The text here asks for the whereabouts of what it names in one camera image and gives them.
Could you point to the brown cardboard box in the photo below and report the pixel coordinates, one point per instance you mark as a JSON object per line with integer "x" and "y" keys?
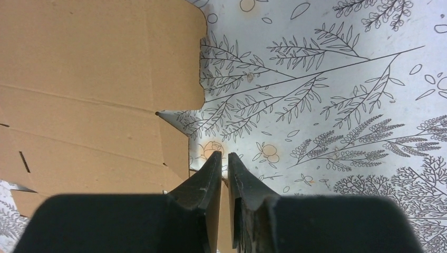
{"x": 81, "y": 82}

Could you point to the floral patterned table mat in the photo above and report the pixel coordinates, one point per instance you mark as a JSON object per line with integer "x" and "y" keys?
{"x": 337, "y": 106}

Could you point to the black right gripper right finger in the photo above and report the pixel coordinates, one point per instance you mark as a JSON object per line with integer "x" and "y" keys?
{"x": 250, "y": 221}

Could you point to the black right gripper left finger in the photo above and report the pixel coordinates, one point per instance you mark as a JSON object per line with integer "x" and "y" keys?
{"x": 199, "y": 195}

